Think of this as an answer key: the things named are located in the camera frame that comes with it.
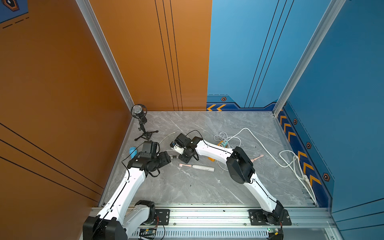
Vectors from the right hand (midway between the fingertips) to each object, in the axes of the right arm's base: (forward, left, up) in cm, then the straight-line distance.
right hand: (183, 156), depth 95 cm
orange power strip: (+6, -23, +5) cm, 25 cm away
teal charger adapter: (+5, -26, +6) cm, 28 cm away
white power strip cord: (-13, -74, -4) cm, 76 cm away
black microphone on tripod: (+16, +25, +25) cm, 39 cm away
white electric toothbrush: (-9, -15, +2) cm, 18 cm away
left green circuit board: (-39, +15, -3) cm, 42 cm away
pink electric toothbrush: (-3, -43, +1) cm, 43 cm away
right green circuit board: (-40, -46, -2) cm, 61 cm away
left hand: (-6, +8, +11) cm, 15 cm away
